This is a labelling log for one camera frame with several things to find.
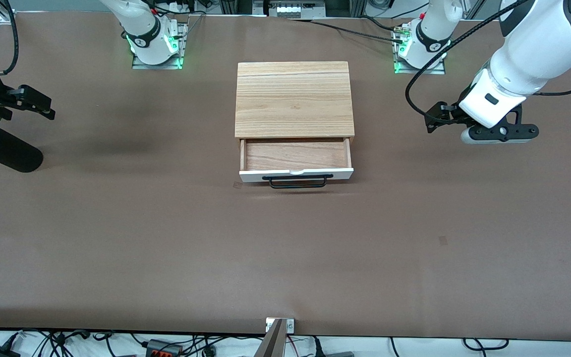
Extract white-fronted drawer with black handle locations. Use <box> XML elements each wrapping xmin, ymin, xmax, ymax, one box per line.
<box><xmin>238</xmin><ymin>137</ymin><xmax>355</xmax><ymax>189</ymax></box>

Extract light wooden drawer cabinet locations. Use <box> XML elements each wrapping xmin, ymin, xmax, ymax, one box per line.
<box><xmin>234</xmin><ymin>61</ymin><xmax>356</xmax><ymax>139</ymax></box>

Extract black vase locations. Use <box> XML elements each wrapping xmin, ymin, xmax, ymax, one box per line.
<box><xmin>0</xmin><ymin>126</ymin><xmax>44</xmax><ymax>174</ymax></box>

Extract white power strip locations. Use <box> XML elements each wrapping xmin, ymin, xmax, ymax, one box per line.
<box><xmin>268</xmin><ymin>2</ymin><xmax>316</xmax><ymax>18</ymax></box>

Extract black connector block orange levers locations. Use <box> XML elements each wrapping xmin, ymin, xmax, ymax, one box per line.
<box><xmin>146</xmin><ymin>339</ymin><xmax>183</xmax><ymax>357</ymax></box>

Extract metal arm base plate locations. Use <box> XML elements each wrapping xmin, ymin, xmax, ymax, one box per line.
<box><xmin>393</xmin><ymin>27</ymin><xmax>447</xmax><ymax>75</ymax></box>
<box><xmin>131</xmin><ymin>22</ymin><xmax>187</xmax><ymax>70</ymax></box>

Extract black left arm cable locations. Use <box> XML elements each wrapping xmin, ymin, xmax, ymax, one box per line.
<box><xmin>405</xmin><ymin>0</ymin><xmax>571</xmax><ymax>124</ymax></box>

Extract short black table cable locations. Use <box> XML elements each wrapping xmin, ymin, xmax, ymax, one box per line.
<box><xmin>359</xmin><ymin>15</ymin><xmax>398</xmax><ymax>32</ymax></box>

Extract long black table cable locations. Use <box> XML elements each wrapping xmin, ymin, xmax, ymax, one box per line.
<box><xmin>289</xmin><ymin>19</ymin><xmax>401</xmax><ymax>43</ymax></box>

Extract black looped floor cable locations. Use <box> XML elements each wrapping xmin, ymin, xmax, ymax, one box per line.
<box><xmin>463</xmin><ymin>338</ymin><xmax>510</xmax><ymax>351</ymax></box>

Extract silver camera mount bracket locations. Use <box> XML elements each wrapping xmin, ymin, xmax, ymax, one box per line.
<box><xmin>265</xmin><ymin>317</ymin><xmax>295</xmax><ymax>334</ymax></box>

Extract grey camera mount beam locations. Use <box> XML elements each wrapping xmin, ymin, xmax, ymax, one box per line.
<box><xmin>254</xmin><ymin>320</ymin><xmax>286</xmax><ymax>357</ymax></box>

